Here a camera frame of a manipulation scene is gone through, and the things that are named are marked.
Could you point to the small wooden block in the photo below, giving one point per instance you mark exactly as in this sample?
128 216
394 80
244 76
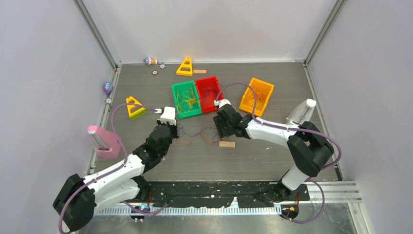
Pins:
199 71
227 144

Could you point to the pink toy toaster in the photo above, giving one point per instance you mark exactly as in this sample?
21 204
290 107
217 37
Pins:
105 142

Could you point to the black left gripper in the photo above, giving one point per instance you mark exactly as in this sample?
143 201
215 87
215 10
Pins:
174 127

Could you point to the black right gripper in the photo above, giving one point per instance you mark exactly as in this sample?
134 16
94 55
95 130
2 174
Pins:
222 131

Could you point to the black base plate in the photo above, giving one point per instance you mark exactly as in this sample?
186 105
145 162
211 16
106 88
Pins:
219 194

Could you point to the white toy toaster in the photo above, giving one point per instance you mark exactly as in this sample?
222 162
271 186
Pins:
302 113

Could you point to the green plastic bin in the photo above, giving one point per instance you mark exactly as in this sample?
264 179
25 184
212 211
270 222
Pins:
186 99

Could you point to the small clown figurine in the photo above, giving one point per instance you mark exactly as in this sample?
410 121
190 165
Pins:
150 61

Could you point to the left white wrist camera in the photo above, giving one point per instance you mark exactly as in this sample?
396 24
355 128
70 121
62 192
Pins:
167 115

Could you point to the yellow triangular toy block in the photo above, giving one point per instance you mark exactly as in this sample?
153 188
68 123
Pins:
135 110

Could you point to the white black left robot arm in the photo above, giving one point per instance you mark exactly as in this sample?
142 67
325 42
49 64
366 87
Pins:
81 198

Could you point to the purple egg toy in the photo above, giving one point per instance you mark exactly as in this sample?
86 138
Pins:
108 87

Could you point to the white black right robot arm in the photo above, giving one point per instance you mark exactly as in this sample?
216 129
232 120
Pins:
310 150

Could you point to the red plastic bin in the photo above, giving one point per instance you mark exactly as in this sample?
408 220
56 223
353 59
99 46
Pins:
208 89

